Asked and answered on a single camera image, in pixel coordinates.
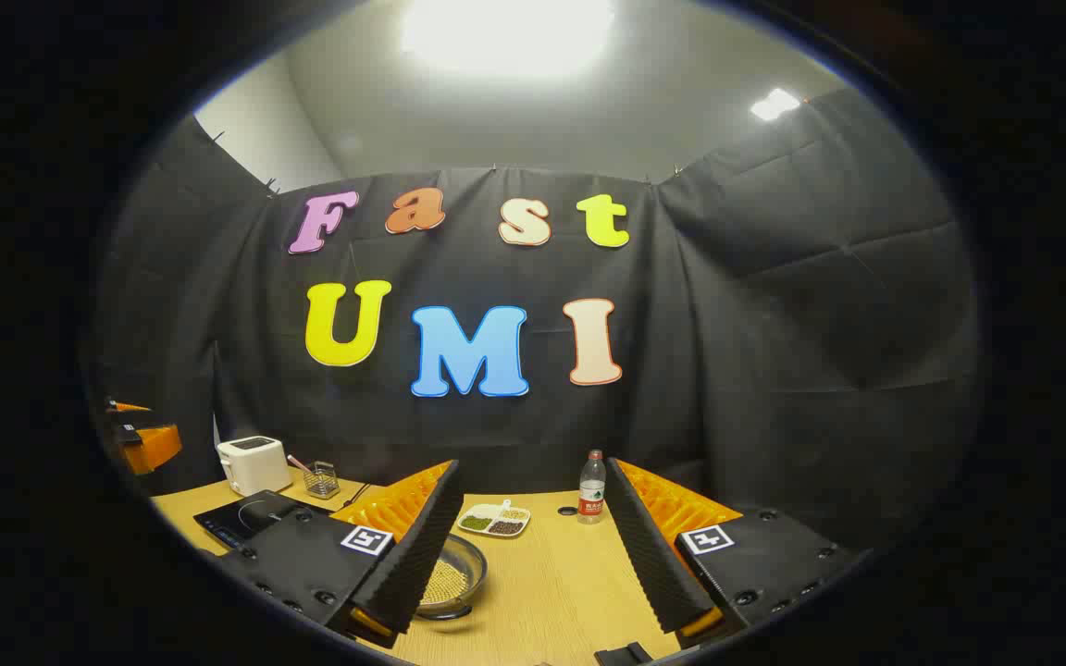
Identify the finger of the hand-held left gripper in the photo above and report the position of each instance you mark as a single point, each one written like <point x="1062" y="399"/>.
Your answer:
<point x="130" y="407"/>
<point x="158" y="444"/>

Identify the pile of dark red beans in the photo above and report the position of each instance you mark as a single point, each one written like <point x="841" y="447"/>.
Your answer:
<point x="506" y="528"/>

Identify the pink straw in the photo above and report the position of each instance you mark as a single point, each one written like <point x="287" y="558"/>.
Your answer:
<point x="297" y="462"/>

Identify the small ceiling light panel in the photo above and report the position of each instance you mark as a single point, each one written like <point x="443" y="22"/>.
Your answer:
<point x="774" y="104"/>

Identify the pile of pale beans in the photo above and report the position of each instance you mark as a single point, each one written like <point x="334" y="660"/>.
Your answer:
<point x="514" y="513"/>

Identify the white divided dish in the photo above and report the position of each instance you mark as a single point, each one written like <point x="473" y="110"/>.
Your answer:
<point x="482" y="511"/>

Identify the pile of soybeans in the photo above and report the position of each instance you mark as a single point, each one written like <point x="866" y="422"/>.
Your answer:
<point x="450" y="581"/>

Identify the pile of green beans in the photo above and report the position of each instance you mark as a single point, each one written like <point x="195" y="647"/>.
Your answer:
<point x="476" y="524"/>

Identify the black induction cooktop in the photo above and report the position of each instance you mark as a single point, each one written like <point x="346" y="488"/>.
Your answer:
<point x="246" y="523"/>

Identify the white toaster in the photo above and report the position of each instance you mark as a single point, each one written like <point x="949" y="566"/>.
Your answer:
<point x="251" y="462"/>

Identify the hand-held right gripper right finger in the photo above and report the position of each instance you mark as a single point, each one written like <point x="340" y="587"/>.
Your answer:
<point x="649" y="555"/>

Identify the clear water bottle red label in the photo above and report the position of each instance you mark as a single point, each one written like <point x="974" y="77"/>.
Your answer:
<point x="592" y="490"/>

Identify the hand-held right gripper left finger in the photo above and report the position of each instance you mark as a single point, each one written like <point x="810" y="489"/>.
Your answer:
<point x="422" y="546"/>

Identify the large ceiling light panel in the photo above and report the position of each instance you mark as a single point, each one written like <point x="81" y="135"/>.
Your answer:
<point x="505" y="32"/>

